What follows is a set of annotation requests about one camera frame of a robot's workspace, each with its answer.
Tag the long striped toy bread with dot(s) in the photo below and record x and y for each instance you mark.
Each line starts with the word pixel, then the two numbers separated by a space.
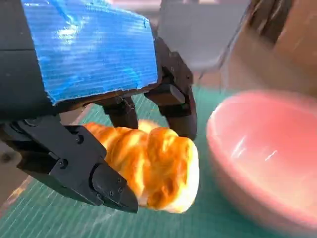
pixel 161 168

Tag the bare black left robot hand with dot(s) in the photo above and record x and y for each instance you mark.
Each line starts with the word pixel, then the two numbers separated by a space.
pixel 86 54

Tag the green cutting mat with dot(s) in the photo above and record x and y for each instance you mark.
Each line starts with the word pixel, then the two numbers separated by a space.
pixel 37 218

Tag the pink bowl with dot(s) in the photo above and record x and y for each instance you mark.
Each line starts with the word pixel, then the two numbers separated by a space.
pixel 260 153

